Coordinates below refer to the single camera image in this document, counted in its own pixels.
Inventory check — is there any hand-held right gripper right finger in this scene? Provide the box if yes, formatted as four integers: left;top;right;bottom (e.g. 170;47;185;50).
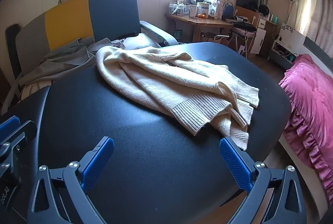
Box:
220;137;306;224

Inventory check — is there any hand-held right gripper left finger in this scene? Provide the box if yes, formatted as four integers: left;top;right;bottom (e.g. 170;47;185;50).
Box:
27;136;115;224

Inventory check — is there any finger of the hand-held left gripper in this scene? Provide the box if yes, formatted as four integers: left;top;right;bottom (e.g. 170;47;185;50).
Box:
0;116;37;155

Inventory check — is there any cream knitted sweater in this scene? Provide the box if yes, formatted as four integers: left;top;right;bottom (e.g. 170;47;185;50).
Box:
96;45;260;151

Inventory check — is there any grey cloth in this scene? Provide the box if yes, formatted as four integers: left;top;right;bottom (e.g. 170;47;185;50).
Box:
18;37;125;86

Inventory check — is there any pink ruffled bedspread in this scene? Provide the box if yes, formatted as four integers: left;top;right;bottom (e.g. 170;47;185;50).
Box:
278;54;333;190

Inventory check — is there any grey yellow blue sofa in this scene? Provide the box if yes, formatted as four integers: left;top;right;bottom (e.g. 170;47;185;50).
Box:
5;0;180;107

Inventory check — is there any white low shelf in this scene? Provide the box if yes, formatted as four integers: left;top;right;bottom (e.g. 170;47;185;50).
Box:
269;39;297;69

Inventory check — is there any wooden cabinet with white door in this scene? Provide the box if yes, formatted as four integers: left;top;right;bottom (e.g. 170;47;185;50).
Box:
253;14;277;58

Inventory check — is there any round padded stool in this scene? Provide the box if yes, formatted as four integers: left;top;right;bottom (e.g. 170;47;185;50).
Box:
229;23;258;58

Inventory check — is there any dark bed headboard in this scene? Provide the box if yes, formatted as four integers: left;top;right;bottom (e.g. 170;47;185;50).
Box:
303;36;333;58

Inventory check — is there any wooden desk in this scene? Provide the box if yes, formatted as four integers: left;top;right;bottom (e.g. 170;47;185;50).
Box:
166;14;233;43

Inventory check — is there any blue chair backrest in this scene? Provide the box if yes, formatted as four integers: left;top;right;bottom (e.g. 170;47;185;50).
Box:
222;1;236;21

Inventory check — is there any white plastic tub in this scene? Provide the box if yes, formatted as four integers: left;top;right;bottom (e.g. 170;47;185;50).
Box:
197;2;210;15

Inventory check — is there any white carton box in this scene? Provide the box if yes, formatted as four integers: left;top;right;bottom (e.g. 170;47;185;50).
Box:
204;0;218;18

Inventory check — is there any sheer pale curtain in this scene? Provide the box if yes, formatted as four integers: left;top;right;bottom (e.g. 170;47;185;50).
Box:
297;0;333;53

